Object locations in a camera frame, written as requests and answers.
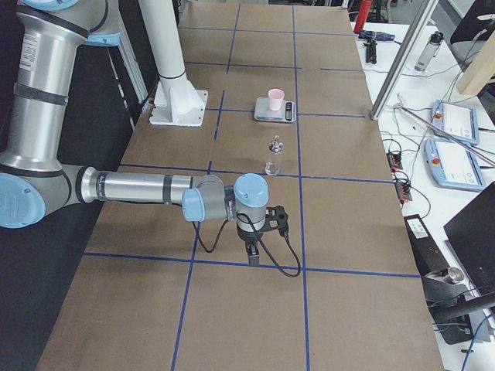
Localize far blue teach pendant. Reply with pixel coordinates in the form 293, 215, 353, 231
431, 100, 480, 145

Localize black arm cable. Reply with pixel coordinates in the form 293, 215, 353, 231
196, 212, 303, 277

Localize orange black connector strip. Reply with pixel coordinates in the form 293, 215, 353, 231
386, 151, 412, 205

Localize red water bottle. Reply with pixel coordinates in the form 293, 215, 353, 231
353, 0, 372, 34

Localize black box with label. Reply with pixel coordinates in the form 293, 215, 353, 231
404, 214, 449, 276

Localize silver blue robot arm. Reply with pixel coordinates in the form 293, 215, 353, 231
1, 1, 270, 266

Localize clear grey drinking bottle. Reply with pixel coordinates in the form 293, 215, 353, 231
414, 31, 444, 72

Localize silver digital kitchen scale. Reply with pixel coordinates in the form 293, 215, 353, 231
254, 97, 297, 123

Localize blue teach pendant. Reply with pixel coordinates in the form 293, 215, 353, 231
431, 100, 480, 145
424, 138, 486, 192

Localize aluminium frame post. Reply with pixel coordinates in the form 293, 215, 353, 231
370, 0, 439, 121

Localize pink paper cup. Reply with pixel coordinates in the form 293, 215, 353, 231
268, 88, 285, 111

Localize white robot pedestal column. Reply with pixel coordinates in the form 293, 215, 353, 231
139, 0, 208, 127

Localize black computer monitor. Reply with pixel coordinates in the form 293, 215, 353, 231
444, 184, 494, 292

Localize clear glass sauce bottle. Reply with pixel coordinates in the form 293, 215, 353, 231
265, 135, 283, 175

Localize black folded tripod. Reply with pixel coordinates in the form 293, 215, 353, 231
364, 36, 377, 64

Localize near blue teach pendant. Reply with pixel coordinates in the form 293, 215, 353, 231
424, 138, 486, 192

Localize metal rod white claw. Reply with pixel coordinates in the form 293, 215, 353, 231
396, 94, 495, 163

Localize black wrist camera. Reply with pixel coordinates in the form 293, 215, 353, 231
262, 206, 289, 237

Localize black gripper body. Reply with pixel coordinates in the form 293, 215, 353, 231
237, 228, 263, 254

